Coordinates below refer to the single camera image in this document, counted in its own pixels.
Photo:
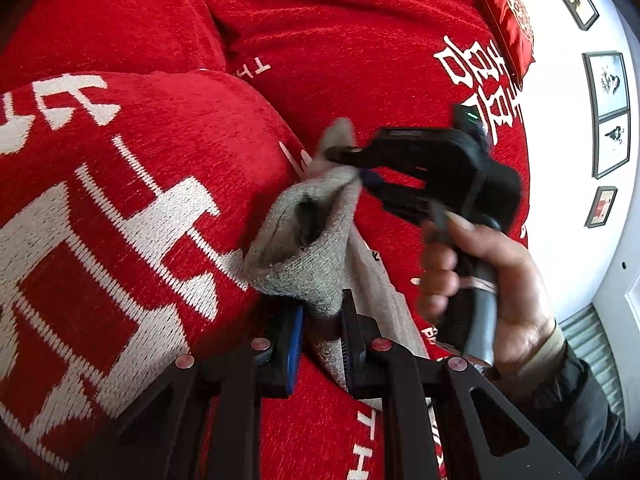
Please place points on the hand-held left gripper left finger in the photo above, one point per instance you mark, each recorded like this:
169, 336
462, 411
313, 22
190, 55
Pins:
295, 350

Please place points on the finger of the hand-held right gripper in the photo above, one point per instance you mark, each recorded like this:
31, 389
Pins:
370, 179
350, 154

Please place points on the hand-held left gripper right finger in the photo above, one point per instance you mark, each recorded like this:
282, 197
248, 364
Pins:
351, 360

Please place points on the grey knit garment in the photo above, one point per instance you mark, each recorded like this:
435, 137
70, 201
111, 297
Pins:
310, 245

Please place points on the person's right forearm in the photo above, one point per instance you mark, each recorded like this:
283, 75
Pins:
575, 400

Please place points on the person's right hand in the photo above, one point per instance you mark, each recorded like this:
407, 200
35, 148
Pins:
522, 300

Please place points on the small red framed picture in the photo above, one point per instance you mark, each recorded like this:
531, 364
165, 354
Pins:
601, 207

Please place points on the red embroidered cushion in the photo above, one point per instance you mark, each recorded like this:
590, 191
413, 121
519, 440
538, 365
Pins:
505, 10

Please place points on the red white printed sofa cover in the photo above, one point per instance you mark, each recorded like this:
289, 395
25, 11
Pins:
150, 170

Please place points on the grey ribbed radiator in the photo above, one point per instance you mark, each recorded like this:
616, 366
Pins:
595, 350

